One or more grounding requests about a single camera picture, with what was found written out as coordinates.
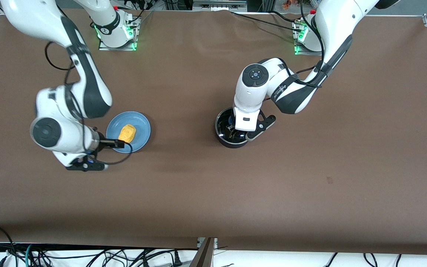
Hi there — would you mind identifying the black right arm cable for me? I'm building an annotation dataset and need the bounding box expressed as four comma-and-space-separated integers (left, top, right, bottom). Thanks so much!
44, 40, 133, 166

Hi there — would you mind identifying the yellow potato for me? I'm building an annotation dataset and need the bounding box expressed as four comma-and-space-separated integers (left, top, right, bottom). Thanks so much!
118, 124, 137, 144

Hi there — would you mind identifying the black pot with blue handle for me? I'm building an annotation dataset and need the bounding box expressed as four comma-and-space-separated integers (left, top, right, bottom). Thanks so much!
215, 107, 258, 149

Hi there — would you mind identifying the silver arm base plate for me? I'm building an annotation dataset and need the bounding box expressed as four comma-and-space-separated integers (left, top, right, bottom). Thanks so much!
294, 19, 325, 56
99, 17, 138, 51

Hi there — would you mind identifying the black power cable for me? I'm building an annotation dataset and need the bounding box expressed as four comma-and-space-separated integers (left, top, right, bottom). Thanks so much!
230, 10, 300, 31
269, 10, 301, 23

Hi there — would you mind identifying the orange background object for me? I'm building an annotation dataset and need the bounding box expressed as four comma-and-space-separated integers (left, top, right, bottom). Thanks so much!
282, 0, 310, 10

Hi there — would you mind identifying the grey metal frame bar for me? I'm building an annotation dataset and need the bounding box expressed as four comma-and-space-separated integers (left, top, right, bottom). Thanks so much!
193, 0, 247, 11

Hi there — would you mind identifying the teal cable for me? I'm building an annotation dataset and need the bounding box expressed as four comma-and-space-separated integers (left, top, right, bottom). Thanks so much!
24, 244, 34, 267

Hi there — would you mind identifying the glass lid with blue knob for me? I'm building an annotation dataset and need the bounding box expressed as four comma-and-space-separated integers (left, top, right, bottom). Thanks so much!
216, 108, 253, 144

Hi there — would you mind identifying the grey metal post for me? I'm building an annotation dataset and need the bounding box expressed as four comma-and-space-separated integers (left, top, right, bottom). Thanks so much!
189, 237, 218, 267

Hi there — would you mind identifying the brown table cover sheet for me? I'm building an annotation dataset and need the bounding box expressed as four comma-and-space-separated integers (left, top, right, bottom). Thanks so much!
0, 7, 427, 256

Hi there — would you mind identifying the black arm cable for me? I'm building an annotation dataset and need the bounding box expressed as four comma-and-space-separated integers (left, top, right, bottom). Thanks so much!
295, 0, 327, 89
44, 40, 133, 166

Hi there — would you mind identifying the blue round plate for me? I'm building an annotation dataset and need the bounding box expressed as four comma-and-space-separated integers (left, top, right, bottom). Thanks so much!
106, 111, 151, 154

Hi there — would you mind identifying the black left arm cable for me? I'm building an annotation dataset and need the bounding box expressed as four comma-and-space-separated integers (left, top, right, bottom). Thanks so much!
295, 0, 327, 89

